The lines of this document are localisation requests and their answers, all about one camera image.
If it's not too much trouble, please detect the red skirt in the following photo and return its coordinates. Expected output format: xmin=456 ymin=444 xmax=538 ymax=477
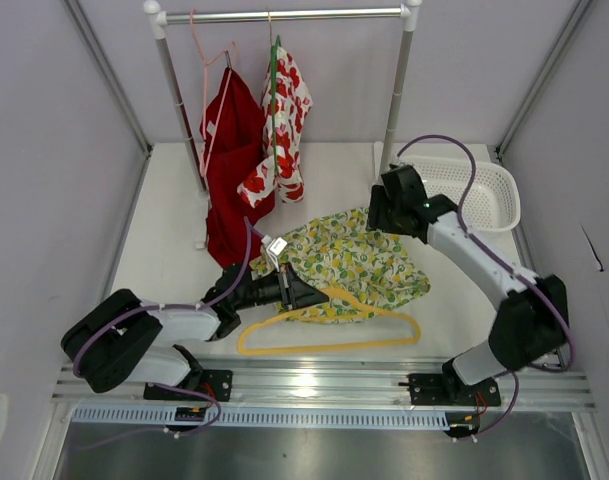
xmin=200 ymin=67 xmax=275 ymax=268

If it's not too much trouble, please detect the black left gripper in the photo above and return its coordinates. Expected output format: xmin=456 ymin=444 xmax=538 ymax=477
xmin=233 ymin=262 xmax=328 ymax=311

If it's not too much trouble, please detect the white slotted cable duct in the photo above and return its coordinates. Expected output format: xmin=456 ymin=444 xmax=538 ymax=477
xmin=72 ymin=404 xmax=472 ymax=431

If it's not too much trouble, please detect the pink clothes hanger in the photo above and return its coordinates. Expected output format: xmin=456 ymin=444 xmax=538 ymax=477
xmin=188 ymin=8 xmax=239 ymax=177

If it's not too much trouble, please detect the white red floral garment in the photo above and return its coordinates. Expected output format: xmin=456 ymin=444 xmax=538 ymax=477
xmin=237 ymin=46 xmax=313 ymax=208

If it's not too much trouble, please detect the yellow clothes hanger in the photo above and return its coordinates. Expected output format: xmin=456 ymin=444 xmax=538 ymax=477
xmin=236 ymin=284 xmax=423 ymax=357

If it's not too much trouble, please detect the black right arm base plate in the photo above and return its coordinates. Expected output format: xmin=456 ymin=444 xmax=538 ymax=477
xmin=398 ymin=373 xmax=501 ymax=407

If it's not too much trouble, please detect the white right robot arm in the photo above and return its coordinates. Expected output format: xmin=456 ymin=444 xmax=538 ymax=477
xmin=367 ymin=165 xmax=571 ymax=404

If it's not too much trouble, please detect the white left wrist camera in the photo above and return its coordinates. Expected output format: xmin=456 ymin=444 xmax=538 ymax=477
xmin=261 ymin=235 xmax=288 ymax=272

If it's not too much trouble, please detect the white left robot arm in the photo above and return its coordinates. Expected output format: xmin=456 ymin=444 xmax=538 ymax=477
xmin=60 ymin=263 xmax=329 ymax=400

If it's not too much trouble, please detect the white plastic basket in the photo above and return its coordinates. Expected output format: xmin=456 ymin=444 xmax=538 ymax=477
xmin=401 ymin=154 xmax=521 ymax=233

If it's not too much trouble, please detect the aluminium mounting rail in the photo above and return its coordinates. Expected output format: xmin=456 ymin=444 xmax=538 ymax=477
xmin=51 ymin=352 xmax=596 ymax=414

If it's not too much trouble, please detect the white metal clothes rack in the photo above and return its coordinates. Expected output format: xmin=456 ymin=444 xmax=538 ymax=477
xmin=143 ymin=1 xmax=421 ymax=207

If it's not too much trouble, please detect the lemon print skirt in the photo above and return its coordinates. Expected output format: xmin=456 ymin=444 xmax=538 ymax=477
xmin=280 ymin=207 xmax=431 ymax=311

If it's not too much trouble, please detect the green clothes hanger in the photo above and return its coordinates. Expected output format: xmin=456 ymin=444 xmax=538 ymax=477
xmin=268 ymin=35 xmax=281 ymax=188

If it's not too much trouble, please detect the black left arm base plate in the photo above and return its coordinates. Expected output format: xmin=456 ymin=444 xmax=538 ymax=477
xmin=143 ymin=369 xmax=234 ymax=402

